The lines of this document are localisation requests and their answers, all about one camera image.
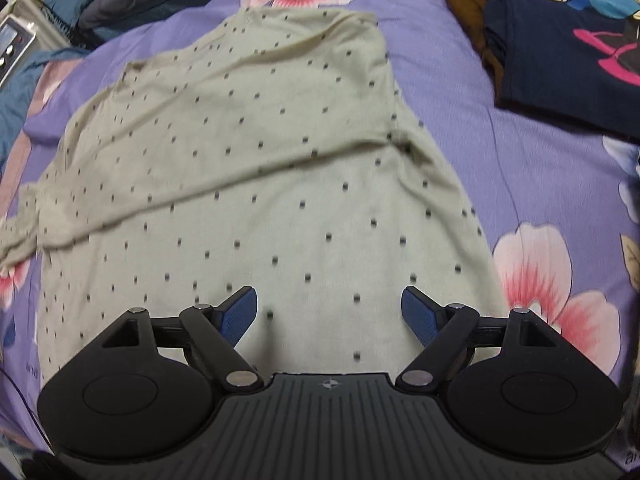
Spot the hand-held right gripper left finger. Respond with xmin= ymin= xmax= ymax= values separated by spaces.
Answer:
xmin=100 ymin=285 xmax=265 ymax=393

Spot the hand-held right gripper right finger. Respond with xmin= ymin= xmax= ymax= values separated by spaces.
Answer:
xmin=396 ymin=285 xmax=556 ymax=392

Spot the cream polka dot shirt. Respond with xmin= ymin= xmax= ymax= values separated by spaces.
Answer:
xmin=0 ymin=7 xmax=512 ymax=386

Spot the purple floral blanket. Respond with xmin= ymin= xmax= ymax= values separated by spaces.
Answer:
xmin=0 ymin=0 xmax=640 ymax=480

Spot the navy cartoon print shirt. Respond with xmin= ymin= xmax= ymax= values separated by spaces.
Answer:
xmin=469 ymin=0 xmax=640 ymax=137

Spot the blue duvet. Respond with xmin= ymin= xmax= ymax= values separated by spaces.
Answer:
xmin=0 ymin=46 xmax=88 ymax=163

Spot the brown garment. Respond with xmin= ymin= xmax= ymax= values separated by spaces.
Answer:
xmin=440 ymin=0 xmax=507 ymax=97

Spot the white machine with control panel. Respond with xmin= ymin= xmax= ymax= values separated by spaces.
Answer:
xmin=0 ymin=0 xmax=57 ymax=88

